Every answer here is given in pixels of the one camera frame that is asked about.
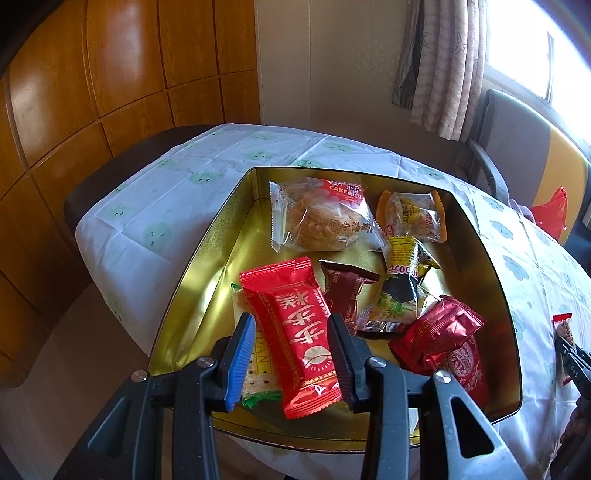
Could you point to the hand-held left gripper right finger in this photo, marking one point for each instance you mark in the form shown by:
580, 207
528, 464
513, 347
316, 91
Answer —
344, 364

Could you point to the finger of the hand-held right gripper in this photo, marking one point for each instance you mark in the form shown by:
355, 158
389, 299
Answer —
567, 350

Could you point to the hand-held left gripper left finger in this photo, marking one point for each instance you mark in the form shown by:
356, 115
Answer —
240, 364

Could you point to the red clear bar packet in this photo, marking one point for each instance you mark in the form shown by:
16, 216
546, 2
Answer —
564, 330

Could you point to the green cracker packet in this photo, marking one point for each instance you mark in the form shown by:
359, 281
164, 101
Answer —
258, 383

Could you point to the long red cake packet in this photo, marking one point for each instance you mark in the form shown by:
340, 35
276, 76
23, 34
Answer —
295, 332

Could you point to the clear green-print snack packet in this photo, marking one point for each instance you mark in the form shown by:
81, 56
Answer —
388, 314

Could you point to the maroon gold-lined tin box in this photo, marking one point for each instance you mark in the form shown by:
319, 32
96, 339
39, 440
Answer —
207, 300

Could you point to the dark maroon snack packet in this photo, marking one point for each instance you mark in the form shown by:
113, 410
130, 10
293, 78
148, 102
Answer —
346, 288

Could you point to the red foil packet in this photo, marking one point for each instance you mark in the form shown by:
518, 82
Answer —
434, 337

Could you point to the red round-pattern snack packet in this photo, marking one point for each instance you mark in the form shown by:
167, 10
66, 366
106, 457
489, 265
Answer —
466, 374

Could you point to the yellow black snack packet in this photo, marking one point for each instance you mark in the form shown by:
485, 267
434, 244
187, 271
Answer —
404, 272

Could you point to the clear round pastry packet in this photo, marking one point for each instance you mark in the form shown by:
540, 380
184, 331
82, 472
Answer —
323, 217

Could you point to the orange clear pastry packet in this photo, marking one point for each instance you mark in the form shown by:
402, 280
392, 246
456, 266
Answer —
411, 214

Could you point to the person's right hand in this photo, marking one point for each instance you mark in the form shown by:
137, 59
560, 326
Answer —
581, 420

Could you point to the red plastic bag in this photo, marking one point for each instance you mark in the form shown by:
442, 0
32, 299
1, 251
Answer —
551, 212

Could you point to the pale pink cloth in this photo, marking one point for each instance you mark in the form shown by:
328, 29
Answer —
521, 210

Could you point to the white green-print tablecloth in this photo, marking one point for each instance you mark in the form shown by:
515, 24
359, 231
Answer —
231, 152

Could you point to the grey yellow blue armchair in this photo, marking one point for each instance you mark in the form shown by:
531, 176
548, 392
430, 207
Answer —
517, 134

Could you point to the dark brown table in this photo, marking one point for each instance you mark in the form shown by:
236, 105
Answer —
115, 166

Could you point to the beige patterned curtain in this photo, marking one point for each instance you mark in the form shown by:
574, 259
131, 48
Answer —
443, 69

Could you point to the window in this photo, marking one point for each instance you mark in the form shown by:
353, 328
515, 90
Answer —
521, 46

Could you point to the wooden wardrobe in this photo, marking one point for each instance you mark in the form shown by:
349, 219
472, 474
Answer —
115, 69

